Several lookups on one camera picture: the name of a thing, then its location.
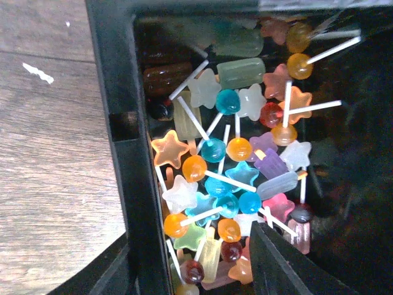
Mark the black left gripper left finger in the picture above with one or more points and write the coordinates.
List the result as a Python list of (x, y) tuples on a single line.
[(109, 273)]

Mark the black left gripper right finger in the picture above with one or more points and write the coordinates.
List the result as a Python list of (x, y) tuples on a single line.
[(279, 268)]

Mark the black candy bin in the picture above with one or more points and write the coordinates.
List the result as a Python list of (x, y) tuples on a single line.
[(349, 188)]

